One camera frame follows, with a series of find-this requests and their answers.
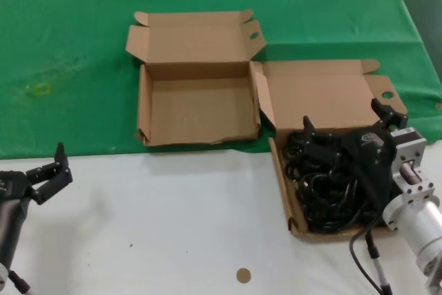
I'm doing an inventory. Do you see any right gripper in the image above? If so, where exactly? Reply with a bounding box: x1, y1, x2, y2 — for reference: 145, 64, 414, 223
302, 97, 437, 211

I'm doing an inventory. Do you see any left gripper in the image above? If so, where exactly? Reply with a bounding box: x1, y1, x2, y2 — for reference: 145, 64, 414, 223
0, 142, 75, 267

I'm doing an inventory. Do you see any cardboard box with round hole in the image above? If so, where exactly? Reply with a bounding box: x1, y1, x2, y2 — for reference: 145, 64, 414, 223
249, 59, 408, 244

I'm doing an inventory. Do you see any cardboard box with torn edge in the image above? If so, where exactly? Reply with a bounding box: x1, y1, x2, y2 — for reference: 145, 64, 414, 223
124, 9, 267, 147

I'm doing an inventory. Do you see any green table cloth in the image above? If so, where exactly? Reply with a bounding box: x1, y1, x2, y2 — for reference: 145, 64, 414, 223
0, 0, 442, 161

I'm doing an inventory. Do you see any yellowish ring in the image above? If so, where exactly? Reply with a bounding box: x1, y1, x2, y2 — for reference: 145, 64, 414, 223
32, 83, 52, 97

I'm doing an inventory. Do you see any silver tipped cable connector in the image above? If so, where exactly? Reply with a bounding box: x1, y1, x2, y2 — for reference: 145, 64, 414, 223
7, 269, 35, 295
365, 232, 394, 295

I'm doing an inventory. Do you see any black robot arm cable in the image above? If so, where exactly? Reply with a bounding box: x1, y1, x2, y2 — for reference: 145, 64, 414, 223
349, 217, 386, 295

